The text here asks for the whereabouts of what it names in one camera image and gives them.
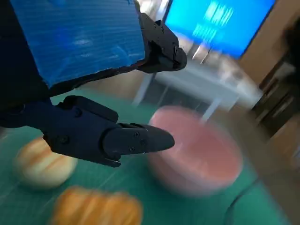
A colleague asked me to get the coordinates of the orange toy bread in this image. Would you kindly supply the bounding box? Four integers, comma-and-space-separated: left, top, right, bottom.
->
50, 186, 143, 225

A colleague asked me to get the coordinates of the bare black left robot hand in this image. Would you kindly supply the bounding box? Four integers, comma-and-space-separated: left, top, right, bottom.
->
0, 0, 188, 168

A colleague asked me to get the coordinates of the blue lit monitor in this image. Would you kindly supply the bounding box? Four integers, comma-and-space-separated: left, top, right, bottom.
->
164, 0, 276, 59

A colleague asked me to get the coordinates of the green cutting mat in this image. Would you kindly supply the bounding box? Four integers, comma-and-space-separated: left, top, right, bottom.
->
0, 93, 289, 225

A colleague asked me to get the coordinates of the pink bowl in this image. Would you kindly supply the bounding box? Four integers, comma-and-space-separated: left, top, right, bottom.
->
147, 105, 244, 196

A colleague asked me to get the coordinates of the white table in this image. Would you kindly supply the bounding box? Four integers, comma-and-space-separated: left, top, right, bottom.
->
132, 63, 263, 122

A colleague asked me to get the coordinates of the dark furniture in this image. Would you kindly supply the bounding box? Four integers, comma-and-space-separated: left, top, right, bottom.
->
250, 23, 300, 139

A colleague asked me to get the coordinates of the thin black cable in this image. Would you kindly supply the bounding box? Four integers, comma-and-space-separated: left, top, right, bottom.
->
225, 181, 260, 225

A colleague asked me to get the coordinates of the pale round toy bread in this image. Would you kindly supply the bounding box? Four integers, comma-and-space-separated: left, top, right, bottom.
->
13, 137, 78, 189

